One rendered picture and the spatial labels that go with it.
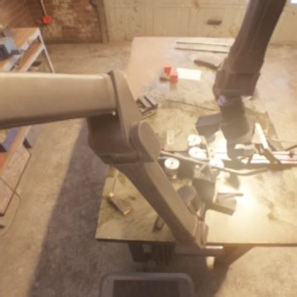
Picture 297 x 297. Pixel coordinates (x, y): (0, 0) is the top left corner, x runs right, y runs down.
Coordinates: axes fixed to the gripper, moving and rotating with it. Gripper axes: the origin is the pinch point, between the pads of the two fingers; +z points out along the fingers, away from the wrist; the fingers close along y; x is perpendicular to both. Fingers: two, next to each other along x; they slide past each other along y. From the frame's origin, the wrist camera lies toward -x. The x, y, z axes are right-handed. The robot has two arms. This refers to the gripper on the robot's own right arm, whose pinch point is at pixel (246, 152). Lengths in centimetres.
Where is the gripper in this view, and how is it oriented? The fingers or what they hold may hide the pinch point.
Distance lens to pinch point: 69.6
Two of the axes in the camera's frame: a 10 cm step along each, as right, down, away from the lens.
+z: 4.9, 6.7, 5.6
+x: 8.1, -1.0, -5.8
